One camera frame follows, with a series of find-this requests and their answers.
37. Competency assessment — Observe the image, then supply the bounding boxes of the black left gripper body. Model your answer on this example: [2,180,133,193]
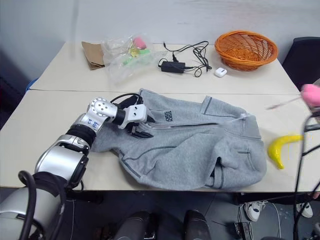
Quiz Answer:
[125,120,149,136]

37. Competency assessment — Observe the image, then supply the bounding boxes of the brown paper bag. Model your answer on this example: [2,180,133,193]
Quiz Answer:
[80,40,106,71]

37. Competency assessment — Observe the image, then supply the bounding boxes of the thick black body cable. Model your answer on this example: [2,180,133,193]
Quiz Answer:
[17,170,38,240]

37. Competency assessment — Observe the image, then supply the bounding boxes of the black chair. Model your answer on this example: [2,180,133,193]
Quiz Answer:
[281,36,320,91]

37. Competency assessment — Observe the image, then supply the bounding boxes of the clear plastic bag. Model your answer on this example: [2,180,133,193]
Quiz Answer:
[100,34,161,85]

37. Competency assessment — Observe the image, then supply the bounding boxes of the dark rounded shape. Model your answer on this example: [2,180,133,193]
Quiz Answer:
[183,209,211,240]
[116,210,157,240]

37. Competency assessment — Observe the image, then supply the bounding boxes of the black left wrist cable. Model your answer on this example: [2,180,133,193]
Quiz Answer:
[109,92,145,111]

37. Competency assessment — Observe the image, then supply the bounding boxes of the black metal stand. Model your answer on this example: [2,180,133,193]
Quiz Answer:
[292,106,320,240]

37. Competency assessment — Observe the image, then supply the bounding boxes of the orange woven basket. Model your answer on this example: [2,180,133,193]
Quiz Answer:
[214,30,279,72]

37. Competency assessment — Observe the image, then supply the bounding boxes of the grey zip jacket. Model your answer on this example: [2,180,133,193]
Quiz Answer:
[90,87,267,190]

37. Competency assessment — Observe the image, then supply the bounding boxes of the pink fluffy object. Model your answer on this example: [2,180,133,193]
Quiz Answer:
[300,83,320,108]

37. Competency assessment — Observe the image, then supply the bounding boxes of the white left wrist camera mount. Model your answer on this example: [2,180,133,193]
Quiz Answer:
[118,104,149,130]

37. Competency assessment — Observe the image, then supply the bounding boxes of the white sneaker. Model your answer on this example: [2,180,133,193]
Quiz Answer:
[242,200,266,222]
[295,201,314,219]

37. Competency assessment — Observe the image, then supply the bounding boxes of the silver robot torso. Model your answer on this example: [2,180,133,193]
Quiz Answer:
[0,186,62,240]

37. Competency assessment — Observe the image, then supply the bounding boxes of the pink toy in bag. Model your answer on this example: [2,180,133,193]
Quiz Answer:
[133,36,147,49]

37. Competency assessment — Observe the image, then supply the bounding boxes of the black power adapter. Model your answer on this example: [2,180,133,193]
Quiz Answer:
[157,59,186,74]

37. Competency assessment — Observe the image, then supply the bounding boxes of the black adapter cable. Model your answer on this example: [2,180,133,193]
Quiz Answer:
[163,40,213,79]

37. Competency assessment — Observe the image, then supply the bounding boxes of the yellow toy banana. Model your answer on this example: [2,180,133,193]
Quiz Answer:
[267,134,305,171]

